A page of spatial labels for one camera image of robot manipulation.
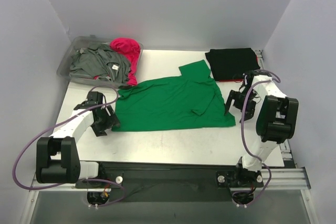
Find green t shirt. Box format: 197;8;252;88
112;60;236;132

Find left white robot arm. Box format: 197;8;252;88
36;91;120;188

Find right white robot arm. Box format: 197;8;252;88
224;69;299;186

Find folded black t shirt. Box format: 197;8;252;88
205;47;263;81

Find grey t shirt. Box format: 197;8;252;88
69;43;131;84

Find pink t shirt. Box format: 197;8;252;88
110;37;141;86

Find clear plastic bin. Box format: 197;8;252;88
57;36;143;89

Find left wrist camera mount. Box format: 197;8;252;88
74;91;104;110

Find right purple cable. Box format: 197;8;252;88
233;69;281;206

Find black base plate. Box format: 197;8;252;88
76;162;264;205

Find aluminium frame rail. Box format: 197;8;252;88
266;168;311;190

